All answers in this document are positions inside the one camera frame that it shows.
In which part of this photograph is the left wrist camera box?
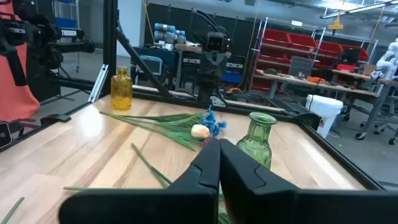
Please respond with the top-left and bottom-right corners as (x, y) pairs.
(205, 30), (231, 52)

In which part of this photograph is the grey monitor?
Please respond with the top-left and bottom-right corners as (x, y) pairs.
(288, 56), (313, 78)

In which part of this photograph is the black table-level camera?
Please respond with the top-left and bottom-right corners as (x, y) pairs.
(0, 121), (13, 149)

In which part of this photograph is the blue storage bin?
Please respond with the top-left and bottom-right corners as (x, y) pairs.
(221, 72), (243, 85)

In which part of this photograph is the green glass vase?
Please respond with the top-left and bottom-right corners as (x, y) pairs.
(235, 111), (278, 171)

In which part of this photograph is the wooden workbench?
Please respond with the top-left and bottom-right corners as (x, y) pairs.
(254, 68), (382, 131)

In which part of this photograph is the ceiling light strip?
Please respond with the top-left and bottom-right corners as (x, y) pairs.
(319, 0), (398, 20)

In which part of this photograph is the light blue framed screen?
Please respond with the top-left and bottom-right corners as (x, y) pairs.
(139, 55), (164, 77)

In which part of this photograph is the dark blue workbench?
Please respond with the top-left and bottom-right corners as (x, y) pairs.
(132, 45), (200, 94)

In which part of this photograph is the person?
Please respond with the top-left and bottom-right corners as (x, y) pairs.
(0, 0), (41, 123)

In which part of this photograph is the white plastic bucket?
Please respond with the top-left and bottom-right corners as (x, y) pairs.
(305, 94), (344, 139)

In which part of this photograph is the cardboard box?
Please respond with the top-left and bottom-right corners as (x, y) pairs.
(361, 63), (377, 77)

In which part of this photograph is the yellow hanging pendant box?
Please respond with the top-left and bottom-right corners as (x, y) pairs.
(327, 17), (345, 31)

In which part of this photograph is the white humanoid robot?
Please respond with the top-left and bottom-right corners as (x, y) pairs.
(369, 37), (398, 82)

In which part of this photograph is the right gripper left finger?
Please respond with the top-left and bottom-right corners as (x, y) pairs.
(58, 138), (222, 224)

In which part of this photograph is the red bin shelf rack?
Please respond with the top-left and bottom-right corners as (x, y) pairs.
(250, 17), (371, 94)

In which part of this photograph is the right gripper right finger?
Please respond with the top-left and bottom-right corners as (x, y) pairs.
(218, 138), (398, 224)

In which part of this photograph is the black partition panel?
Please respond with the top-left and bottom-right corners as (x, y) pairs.
(144, 2), (261, 91)

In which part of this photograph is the black aluminium table frame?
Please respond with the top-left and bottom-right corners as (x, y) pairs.
(0, 0), (386, 191)

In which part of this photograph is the red storage bin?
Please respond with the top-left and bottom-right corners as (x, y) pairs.
(288, 32), (318, 51)
(340, 44), (370, 62)
(263, 29), (290, 47)
(316, 40), (344, 57)

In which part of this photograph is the silver corner bracket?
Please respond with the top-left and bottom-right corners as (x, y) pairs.
(88, 63), (110, 104)

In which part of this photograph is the yellow glass vase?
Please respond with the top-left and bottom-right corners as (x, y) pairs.
(110, 66), (134, 111)

